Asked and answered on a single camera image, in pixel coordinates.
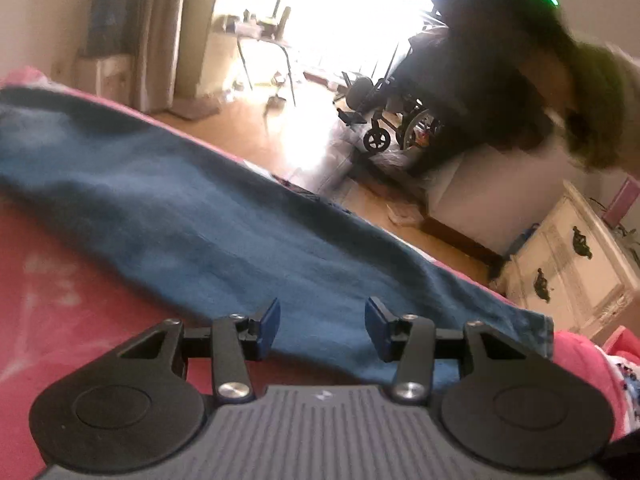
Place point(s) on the pink box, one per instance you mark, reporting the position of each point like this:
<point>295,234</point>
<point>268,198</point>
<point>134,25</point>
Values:
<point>620,205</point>

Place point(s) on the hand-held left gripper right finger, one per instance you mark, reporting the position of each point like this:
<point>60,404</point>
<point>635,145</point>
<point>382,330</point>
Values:
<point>377,325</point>

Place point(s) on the folding table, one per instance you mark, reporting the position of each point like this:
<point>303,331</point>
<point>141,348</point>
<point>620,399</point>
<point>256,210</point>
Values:
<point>260,35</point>

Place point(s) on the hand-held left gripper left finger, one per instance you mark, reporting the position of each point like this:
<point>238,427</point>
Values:
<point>270,320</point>

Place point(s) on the white cabinet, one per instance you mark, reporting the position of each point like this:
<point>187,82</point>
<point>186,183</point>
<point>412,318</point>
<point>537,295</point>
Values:
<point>565,260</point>

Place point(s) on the blue water bottle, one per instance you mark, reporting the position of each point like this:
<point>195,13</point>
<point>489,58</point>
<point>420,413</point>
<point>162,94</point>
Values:
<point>107,22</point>

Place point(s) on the white water dispenser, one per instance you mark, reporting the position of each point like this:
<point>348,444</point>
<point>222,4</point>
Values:
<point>102,80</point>

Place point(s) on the pink floral blanket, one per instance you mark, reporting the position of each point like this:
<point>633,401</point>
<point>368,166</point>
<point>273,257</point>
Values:
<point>75,285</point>

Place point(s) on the beige curtain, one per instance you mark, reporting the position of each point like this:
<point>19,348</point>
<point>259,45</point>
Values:
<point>160,35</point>

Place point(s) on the blue jeans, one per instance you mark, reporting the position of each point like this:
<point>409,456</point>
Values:
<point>225,220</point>

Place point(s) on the wheelchair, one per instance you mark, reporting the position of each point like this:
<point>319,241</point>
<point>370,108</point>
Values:
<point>377,137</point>

